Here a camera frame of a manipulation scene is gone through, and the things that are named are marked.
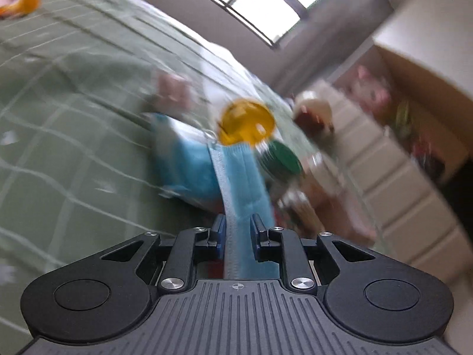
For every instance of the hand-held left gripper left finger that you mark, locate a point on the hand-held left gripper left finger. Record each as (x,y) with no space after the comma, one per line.
(220,235)

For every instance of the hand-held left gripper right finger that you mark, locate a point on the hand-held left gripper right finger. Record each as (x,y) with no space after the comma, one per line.
(255,235)

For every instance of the blue face mask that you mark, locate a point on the blue face mask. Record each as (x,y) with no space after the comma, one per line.
(240,192)

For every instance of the pale pink soft item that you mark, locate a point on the pale pink soft item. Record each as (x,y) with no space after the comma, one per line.
(172,88)

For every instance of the clear jar with brown powder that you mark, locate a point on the clear jar with brown powder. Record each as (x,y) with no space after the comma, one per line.
(301,207)

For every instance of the pack of blue masks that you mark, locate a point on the pack of blue masks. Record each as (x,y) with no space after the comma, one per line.
(188,166)

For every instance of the green lidded jar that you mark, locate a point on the green lidded jar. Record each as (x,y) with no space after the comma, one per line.
(281,159)

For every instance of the yellow plastic holder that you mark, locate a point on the yellow plastic holder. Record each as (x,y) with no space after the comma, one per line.
(245,122)

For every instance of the white plush with brown feet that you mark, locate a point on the white plush with brown feet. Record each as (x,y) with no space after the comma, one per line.
(314,112)

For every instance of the pink bunny plush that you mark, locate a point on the pink bunny plush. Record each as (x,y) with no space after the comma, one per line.
(369,88)

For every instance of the green checked bedspread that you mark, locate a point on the green checked bedspread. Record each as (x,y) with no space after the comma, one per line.
(74,118)

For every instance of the barred window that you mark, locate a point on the barred window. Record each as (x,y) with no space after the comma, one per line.
(266,0)

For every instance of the large beige box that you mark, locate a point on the large beige box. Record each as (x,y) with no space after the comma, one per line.
(425,37)

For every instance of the orange plastic spoon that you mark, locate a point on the orange plastic spoon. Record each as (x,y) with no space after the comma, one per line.
(22,5)

